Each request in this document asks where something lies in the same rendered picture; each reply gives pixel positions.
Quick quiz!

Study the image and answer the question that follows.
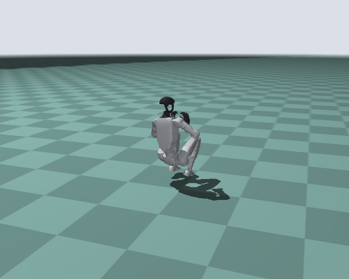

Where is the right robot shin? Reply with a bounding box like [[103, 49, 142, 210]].
[[187, 138, 201, 172]]

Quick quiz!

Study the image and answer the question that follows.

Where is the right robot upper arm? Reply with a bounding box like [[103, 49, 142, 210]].
[[172, 117, 200, 139]]

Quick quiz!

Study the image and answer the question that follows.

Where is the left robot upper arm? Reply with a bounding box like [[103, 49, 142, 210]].
[[151, 118, 157, 138]]

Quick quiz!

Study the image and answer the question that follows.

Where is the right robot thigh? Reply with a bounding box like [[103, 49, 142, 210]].
[[175, 137, 199, 166]]

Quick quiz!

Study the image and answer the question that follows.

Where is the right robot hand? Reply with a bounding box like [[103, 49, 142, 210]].
[[180, 112, 190, 125]]

